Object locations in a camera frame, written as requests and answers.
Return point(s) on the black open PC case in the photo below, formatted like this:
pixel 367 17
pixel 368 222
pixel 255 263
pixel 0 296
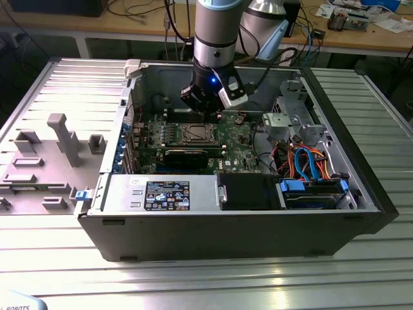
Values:
pixel 209 235

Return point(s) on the grey parts rack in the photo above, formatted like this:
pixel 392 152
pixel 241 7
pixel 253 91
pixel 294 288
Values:
pixel 48 168

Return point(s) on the green motherboard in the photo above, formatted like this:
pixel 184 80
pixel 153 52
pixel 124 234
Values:
pixel 238 151

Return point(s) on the small open metal drive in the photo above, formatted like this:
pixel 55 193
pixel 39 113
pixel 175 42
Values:
pixel 358 22

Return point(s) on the small black power adapter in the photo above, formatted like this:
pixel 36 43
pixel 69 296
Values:
pixel 318 34

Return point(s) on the round coin battery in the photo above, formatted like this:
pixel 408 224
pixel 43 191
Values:
pixel 238 120

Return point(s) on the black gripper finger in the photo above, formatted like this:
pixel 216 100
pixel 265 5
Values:
pixel 217 111
pixel 187 93

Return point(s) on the pale teach pendant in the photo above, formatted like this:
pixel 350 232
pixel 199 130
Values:
pixel 19 303

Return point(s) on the silver CPU chip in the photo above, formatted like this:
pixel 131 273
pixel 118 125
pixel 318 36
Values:
pixel 197 132

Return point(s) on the white paper sheets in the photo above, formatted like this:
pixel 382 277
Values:
pixel 392 26

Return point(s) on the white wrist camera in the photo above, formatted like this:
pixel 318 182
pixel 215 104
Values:
pixel 234 97

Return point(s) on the silver metal drive cage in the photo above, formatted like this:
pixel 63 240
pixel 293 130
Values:
pixel 280 124

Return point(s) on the silver power supply unit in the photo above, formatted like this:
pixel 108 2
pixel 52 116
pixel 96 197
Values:
pixel 200 193

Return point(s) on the black graphics card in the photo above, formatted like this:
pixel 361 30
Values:
pixel 185 159

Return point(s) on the hard disk in blue carrier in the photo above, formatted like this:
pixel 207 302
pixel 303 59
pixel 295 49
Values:
pixel 309 201

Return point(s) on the wooden workbench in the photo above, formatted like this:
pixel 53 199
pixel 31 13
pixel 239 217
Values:
pixel 96 24

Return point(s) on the CPU socket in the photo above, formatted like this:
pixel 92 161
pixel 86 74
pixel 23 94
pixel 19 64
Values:
pixel 184 140

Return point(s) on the copper finned cooler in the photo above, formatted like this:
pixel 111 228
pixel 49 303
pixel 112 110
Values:
pixel 337 21

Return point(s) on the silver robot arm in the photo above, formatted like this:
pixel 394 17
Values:
pixel 213 32

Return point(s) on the blue plastic latch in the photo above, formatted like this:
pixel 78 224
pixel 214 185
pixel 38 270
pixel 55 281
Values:
pixel 82 196

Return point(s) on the black RAM slot bank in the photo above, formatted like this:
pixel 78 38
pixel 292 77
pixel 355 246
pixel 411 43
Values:
pixel 174 115
pixel 180 147

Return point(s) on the black equipment box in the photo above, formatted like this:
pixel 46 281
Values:
pixel 55 8

